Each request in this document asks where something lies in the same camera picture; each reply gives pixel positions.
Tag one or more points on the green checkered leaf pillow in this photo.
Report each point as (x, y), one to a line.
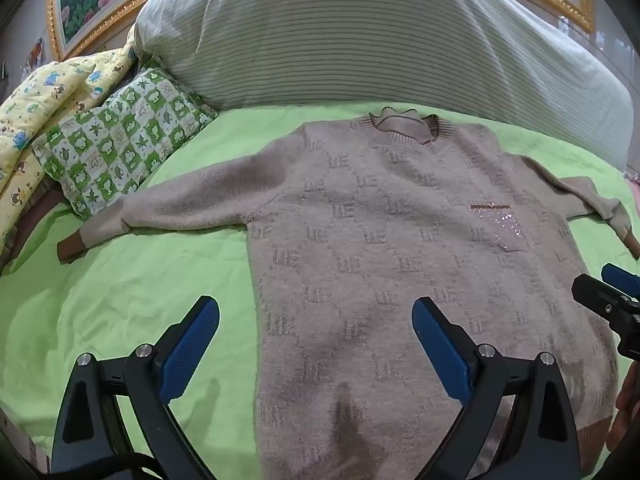
(108, 151)

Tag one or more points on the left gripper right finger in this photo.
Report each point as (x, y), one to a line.
(539, 440)

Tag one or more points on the beige knitted sweater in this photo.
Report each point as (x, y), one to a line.
(348, 224)

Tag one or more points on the person's right hand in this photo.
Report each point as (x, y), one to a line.
(627, 409)

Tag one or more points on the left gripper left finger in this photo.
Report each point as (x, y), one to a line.
(115, 420)

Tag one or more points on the striped white green duvet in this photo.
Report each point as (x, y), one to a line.
(492, 59)

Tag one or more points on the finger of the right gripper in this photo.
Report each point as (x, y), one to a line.
(600, 298)
(621, 279)

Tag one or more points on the yellow cartoon print blanket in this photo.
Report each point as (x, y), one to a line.
(50, 94)

